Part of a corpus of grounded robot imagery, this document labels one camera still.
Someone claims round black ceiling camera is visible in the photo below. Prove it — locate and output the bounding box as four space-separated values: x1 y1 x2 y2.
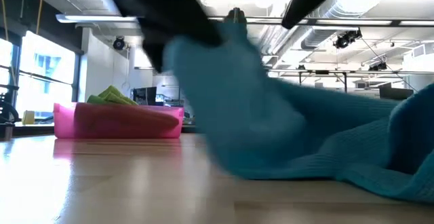
112 36 127 52

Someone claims green microfiber towel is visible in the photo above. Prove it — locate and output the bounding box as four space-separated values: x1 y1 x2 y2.
87 94 109 105
98 85 139 106

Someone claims bright window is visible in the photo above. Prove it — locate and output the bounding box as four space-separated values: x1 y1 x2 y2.
0 30 77 123

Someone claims green cactus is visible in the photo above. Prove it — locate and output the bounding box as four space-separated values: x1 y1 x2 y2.
223 7 248 28

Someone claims small yellow box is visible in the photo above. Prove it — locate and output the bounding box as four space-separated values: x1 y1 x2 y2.
22 110 36 126

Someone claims hanging black camera rig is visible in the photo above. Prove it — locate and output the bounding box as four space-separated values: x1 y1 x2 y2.
332 29 363 50
368 62 388 72

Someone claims pink plastic bin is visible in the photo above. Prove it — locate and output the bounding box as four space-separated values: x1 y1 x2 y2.
53 102 186 140

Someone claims blue microfiber towel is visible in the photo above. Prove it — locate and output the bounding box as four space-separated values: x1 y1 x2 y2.
162 22 434 204

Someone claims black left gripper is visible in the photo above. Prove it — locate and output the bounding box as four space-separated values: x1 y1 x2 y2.
108 0 224 73

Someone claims long ceiling light bar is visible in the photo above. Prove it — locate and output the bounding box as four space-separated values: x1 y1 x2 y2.
56 12 427 28

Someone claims distant black frame stand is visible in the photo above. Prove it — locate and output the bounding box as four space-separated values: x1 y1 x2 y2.
298 69 349 94

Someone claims silver ventilation duct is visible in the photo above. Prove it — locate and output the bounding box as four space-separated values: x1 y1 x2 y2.
300 0 391 52

